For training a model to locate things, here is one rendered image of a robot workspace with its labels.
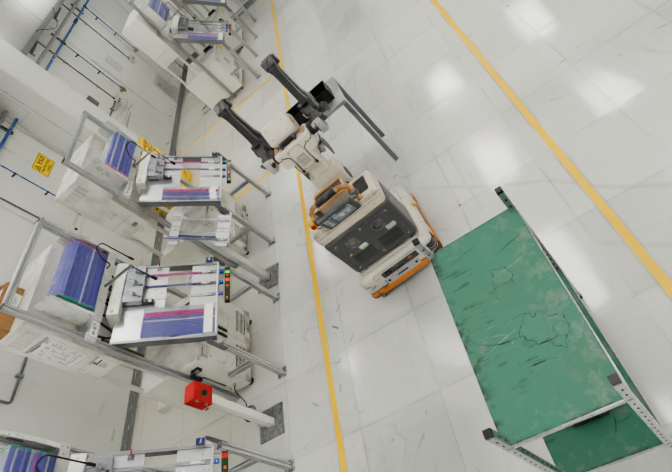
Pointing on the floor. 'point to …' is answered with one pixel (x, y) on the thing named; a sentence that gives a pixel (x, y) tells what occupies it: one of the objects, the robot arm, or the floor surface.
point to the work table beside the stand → (355, 113)
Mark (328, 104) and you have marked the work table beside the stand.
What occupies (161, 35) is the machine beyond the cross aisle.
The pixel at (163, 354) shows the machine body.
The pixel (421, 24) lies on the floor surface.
